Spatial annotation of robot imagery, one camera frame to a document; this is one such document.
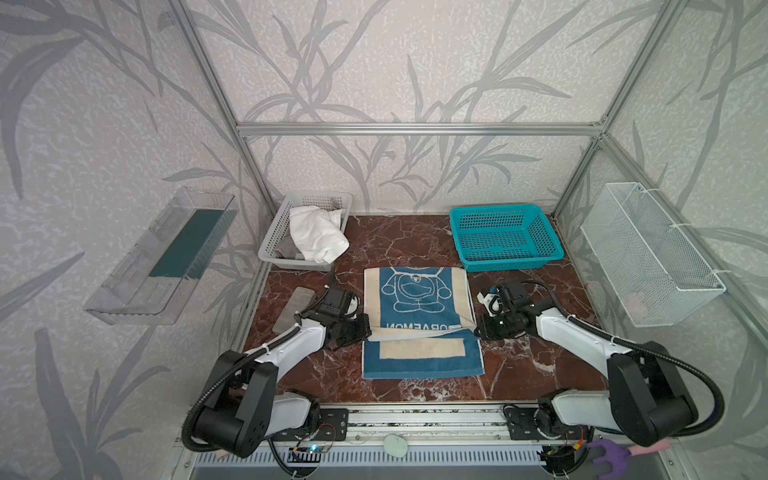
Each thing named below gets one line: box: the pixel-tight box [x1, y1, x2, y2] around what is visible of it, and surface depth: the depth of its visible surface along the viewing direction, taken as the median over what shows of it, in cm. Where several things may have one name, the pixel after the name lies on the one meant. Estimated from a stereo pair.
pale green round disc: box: [383, 433, 408, 458], surface depth 71 cm
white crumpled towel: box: [289, 205, 350, 264], surface depth 103 cm
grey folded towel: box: [274, 227, 305, 260], surface depth 106 cm
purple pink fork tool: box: [588, 438, 671, 480], surface depth 70 cm
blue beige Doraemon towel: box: [362, 267, 485, 379], surface depth 91 cm
